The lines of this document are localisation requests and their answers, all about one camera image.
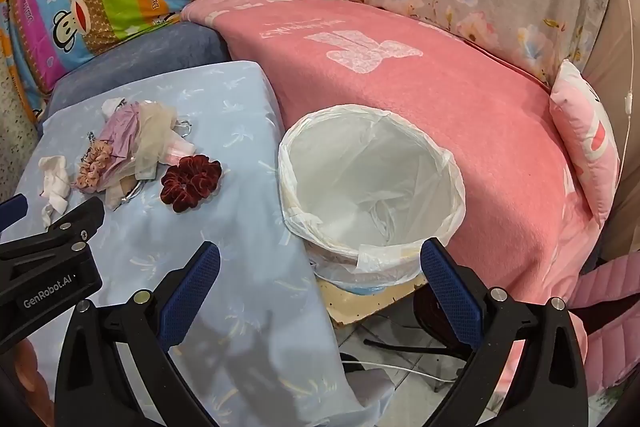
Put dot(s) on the pink floral scrunchie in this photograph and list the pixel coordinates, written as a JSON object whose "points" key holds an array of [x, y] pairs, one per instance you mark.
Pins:
{"points": [[92, 167]]}

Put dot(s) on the cardboard sheet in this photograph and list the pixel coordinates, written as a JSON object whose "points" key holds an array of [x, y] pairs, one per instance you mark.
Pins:
{"points": [[345, 307]]}

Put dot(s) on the blue-grey cushion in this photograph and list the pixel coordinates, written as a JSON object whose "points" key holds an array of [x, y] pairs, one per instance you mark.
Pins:
{"points": [[150, 57]]}

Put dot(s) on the pink padded chair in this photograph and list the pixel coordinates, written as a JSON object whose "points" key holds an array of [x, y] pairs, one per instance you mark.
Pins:
{"points": [[610, 307]]}

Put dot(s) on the dark red velvet scrunchie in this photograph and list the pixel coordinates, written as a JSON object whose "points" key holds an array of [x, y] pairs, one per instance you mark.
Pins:
{"points": [[205, 172]]}

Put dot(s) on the pink blanket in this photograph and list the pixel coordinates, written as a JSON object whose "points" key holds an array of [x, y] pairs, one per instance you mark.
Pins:
{"points": [[450, 107]]}

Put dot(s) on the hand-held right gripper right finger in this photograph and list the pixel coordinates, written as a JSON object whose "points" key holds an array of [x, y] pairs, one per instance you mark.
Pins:
{"points": [[450, 297]]}

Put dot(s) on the pink printed pillow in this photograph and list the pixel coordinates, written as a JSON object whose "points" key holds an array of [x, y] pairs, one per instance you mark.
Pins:
{"points": [[582, 127]]}

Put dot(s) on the beige fabric panel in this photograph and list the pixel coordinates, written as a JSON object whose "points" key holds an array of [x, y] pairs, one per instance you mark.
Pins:
{"points": [[620, 32]]}

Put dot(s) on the white cloth scrap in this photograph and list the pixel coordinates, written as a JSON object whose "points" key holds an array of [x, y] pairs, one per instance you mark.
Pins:
{"points": [[55, 182]]}

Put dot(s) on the black chair base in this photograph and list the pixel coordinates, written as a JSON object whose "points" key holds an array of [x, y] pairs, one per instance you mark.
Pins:
{"points": [[430, 349]]}

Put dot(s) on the white bin with plastic liner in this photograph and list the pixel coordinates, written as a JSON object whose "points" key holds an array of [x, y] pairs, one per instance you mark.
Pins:
{"points": [[360, 167]]}

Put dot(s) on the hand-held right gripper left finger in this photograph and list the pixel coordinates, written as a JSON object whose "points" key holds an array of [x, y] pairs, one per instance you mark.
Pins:
{"points": [[192, 292]]}

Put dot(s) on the beige tulle cloth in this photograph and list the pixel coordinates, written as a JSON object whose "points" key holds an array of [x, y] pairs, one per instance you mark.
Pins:
{"points": [[152, 127]]}

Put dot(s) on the light blue printed cloth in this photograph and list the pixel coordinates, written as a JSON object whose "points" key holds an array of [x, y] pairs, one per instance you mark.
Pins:
{"points": [[225, 217]]}

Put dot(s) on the pink paper piece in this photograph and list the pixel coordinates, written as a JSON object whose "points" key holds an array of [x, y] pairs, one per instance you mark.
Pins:
{"points": [[182, 149]]}

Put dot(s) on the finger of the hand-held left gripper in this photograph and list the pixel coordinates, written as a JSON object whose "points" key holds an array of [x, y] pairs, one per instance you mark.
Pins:
{"points": [[12, 209], [75, 222]]}

